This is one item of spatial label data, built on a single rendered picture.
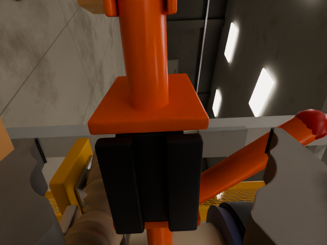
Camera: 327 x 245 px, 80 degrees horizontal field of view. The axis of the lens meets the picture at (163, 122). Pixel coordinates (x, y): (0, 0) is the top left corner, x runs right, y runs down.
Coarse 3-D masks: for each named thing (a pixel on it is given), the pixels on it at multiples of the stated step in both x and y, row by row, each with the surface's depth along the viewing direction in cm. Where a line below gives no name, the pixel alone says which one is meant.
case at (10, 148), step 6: (0, 120) 37; (0, 126) 37; (0, 132) 36; (6, 132) 38; (0, 138) 36; (6, 138) 38; (0, 144) 36; (6, 144) 38; (12, 144) 39; (0, 150) 36; (6, 150) 38; (12, 150) 39; (0, 156) 36
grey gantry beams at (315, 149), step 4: (324, 104) 223; (324, 108) 223; (324, 112) 224; (308, 148) 251; (312, 148) 244; (316, 148) 238; (320, 148) 238; (324, 148) 238; (312, 152) 244; (316, 152) 241; (320, 152) 241; (320, 156) 244
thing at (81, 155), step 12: (84, 144) 30; (72, 156) 27; (84, 156) 29; (60, 168) 25; (72, 168) 25; (84, 168) 28; (60, 180) 23; (72, 180) 25; (84, 180) 27; (60, 192) 23; (72, 192) 25; (84, 192) 27; (60, 204) 24; (72, 204) 25; (84, 204) 27
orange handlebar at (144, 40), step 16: (112, 0) 8; (128, 0) 8; (144, 0) 8; (160, 0) 8; (176, 0) 8; (112, 16) 8; (128, 16) 8; (144, 16) 8; (160, 16) 8; (128, 32) 9; (144, 32) 8; (160, 32) 9; (128, 48) 9; (144, 48) 9; (160, 48) 9; (128, 64) 9; (144, 64) 9; (160, 64) 9; (128, 80) 10; (144, 80) 9; (160, 80) 10; (144, 96) 10; (160, 96) 10; (160, 240) 16
